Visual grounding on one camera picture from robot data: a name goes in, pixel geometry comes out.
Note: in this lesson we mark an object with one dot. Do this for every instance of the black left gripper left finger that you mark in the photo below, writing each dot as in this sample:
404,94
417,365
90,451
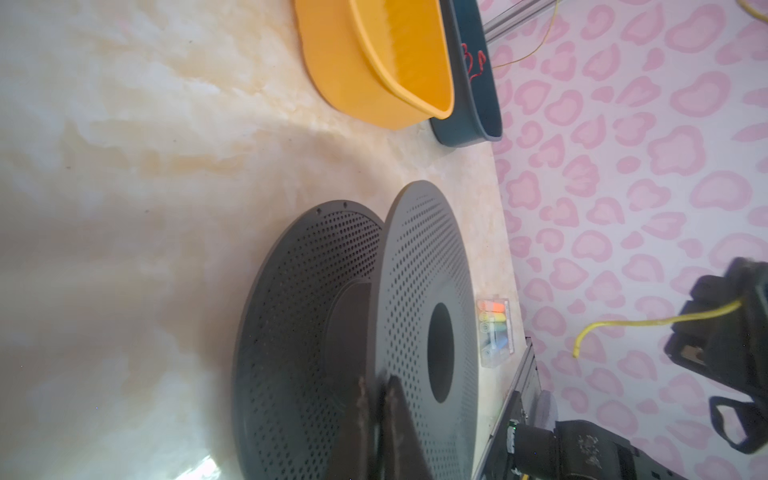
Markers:
352,454

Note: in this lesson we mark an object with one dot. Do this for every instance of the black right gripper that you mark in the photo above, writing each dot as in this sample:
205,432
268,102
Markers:
730,348

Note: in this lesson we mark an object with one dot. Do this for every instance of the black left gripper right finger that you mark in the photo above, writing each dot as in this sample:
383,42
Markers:
403,456

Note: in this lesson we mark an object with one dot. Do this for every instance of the dark grey cable spool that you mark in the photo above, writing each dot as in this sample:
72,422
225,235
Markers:
345,294

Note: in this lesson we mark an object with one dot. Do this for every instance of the yellow plastic tray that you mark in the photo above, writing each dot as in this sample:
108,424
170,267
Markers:
382,62

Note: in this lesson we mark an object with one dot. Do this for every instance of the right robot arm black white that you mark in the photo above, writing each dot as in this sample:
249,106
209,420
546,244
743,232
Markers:
579,449

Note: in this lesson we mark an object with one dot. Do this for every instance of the pack of coloured markers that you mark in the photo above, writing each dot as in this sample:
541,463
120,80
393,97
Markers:
495,334

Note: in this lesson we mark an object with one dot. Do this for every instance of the teal plastic tray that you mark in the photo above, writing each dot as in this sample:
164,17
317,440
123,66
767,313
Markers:
476,116

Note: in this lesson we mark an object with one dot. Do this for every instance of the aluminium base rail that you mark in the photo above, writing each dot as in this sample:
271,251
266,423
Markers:
519,403

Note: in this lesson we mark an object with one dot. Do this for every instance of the right aluminium corner post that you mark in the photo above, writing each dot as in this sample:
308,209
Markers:
514,17

